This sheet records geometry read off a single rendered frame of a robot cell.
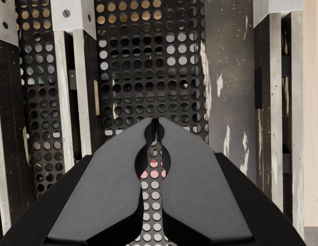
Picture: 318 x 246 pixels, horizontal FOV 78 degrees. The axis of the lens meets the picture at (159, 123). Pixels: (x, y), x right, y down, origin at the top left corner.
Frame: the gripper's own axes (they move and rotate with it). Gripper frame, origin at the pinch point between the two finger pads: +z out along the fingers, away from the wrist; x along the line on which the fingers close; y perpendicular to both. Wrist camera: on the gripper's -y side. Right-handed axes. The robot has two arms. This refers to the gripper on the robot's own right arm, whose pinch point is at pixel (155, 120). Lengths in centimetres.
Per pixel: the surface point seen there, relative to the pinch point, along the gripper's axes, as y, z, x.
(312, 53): 3.9, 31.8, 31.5
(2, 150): 19.0, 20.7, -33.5
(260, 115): 14.6, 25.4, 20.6
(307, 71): 7.0, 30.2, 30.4
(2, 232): 37, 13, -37
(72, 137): 16.7, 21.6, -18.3
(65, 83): 6.9, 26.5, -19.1
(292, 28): -1.4, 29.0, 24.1
